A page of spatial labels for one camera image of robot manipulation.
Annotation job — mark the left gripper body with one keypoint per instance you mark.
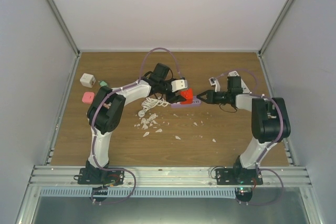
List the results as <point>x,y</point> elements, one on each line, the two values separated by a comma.
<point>163,84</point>

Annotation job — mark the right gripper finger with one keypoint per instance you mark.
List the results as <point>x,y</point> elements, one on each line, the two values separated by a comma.
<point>207,93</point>
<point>206,98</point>

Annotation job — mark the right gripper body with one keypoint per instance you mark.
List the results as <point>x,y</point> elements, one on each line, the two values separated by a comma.
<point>221,100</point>

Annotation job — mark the red plug block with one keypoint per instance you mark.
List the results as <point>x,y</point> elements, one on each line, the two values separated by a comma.
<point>188,95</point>

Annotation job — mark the purple plug adapter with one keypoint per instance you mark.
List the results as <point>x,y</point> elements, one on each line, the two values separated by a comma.
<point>195,102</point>

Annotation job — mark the white power strip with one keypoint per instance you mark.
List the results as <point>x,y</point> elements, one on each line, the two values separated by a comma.
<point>245,88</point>

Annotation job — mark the green adapter plug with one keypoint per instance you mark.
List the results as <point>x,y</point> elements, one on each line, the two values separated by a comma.
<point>103,84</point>

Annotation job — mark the white cube adapter plug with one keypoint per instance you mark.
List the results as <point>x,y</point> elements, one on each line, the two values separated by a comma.
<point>87,80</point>

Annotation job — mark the pink cube socket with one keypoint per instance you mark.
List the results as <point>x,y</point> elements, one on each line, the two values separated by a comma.
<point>88,97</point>

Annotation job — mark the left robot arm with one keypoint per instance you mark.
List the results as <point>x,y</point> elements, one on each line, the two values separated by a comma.
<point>105,112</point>

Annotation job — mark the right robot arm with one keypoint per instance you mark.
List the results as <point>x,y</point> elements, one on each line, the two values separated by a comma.
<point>269,126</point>

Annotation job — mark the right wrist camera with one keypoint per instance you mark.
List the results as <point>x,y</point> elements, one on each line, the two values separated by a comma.
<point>214,82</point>

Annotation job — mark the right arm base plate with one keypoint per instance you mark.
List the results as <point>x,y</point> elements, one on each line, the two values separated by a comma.
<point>230,176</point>

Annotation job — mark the slotted cable duct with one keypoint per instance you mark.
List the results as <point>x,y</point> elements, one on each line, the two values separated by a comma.
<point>140,192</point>

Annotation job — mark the aluminium rail frame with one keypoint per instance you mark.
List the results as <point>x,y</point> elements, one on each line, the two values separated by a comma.
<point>167,177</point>

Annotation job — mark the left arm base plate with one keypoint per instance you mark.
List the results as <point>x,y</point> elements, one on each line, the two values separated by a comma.
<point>95,176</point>

